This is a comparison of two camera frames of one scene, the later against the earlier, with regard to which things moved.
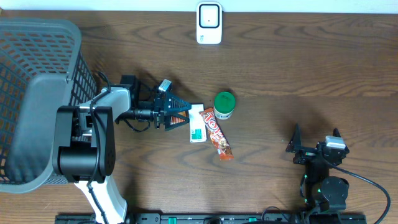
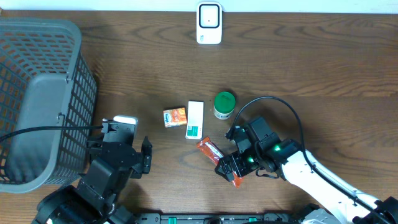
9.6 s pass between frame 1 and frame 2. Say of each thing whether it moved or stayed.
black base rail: stayed
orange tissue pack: stayed
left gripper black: moved
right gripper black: moved
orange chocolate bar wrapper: moved
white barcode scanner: stayed
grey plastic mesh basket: stayed
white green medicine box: moved
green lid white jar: stayed
